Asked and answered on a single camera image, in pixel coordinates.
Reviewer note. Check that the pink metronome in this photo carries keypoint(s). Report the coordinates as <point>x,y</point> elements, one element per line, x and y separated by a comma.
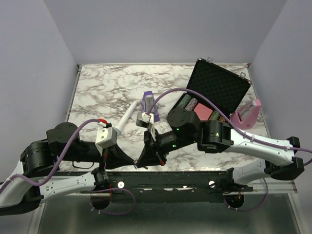
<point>246,116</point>

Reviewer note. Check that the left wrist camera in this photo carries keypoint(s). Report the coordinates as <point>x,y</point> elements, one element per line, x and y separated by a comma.
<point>106,137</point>

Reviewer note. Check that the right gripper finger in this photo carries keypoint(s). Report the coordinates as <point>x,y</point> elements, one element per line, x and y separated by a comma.
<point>147,155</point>
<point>160,160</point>

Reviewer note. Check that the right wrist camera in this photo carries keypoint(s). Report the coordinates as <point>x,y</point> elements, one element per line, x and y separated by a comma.
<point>146,121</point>

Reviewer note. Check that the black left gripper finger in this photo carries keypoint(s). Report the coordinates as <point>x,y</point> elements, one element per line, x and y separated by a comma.
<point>107,163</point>
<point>117,158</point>

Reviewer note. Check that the orange brown chip stack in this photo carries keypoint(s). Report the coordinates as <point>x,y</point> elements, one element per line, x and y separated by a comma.
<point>222,119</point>

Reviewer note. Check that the black poker chip case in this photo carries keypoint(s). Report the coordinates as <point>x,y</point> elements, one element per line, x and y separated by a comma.
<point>222,87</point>

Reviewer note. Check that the white microphone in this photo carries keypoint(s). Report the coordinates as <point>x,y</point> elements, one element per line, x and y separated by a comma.
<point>121,124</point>

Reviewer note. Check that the purple green chip stack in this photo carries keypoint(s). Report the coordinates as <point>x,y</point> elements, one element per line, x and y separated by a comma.
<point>184,101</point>

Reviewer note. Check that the pink playing card deck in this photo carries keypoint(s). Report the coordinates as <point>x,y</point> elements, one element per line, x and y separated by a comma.
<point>203,112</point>

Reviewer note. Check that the purple metronome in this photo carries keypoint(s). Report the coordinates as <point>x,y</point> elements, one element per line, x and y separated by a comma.
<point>147,101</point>

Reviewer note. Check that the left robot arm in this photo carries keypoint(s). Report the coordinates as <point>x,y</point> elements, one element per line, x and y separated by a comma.
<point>30,185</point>

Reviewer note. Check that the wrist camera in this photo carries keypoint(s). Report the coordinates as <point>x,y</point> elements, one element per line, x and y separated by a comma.
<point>146,121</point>
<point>106,137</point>

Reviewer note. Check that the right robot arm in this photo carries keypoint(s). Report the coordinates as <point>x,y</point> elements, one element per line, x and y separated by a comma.
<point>276,158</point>

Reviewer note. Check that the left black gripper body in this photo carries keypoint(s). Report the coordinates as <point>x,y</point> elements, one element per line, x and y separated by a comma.
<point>88,153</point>

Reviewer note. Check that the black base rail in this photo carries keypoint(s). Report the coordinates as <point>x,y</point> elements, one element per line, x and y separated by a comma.
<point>173,187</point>

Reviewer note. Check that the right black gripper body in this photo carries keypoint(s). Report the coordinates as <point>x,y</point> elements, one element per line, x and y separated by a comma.
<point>163,144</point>

